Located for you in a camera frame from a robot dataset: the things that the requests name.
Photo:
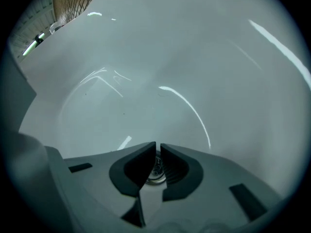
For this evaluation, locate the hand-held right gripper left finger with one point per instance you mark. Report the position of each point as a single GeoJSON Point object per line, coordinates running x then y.
{"type": "Point", "coordinates": [97, 178]}

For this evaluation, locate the ceiling tube light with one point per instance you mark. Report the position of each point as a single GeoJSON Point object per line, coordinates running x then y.
{"type": "Point", "coordinates": [32, 45]}

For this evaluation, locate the chrome bathtub drain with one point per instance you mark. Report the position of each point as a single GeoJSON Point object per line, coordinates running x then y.
{"type": "Point", "coordinates": [155, 176]}

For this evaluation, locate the white oval bathtub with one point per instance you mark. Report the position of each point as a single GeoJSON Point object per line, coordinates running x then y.
{"type": "Point", "coordinates": [170, 57]}

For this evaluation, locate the clear plastic bag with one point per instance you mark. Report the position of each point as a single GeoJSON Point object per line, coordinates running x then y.
{"type": "Point", "coordinates": [54, 27]}

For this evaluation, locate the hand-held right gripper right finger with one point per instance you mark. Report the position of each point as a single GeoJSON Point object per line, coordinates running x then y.
{"type": "Point", "coordinates": [213, 178]}

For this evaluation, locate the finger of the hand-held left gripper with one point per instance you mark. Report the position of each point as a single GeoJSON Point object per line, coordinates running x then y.
{"type": "Point", "coordinates": [17, 88]}

